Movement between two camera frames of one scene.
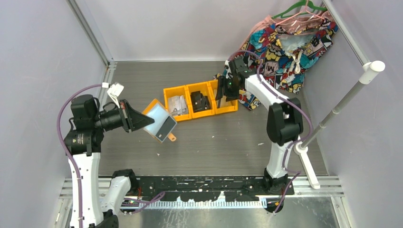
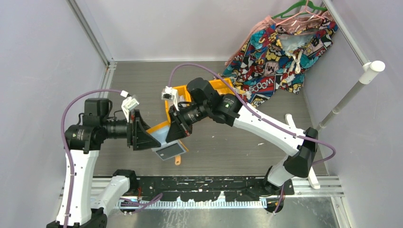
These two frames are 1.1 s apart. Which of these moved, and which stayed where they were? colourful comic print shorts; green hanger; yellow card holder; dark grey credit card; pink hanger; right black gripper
Moved: dark grey credit card; yellow card holder; right black gripper
Stayed: pink hanger; colourful comic print shorts; green hanger
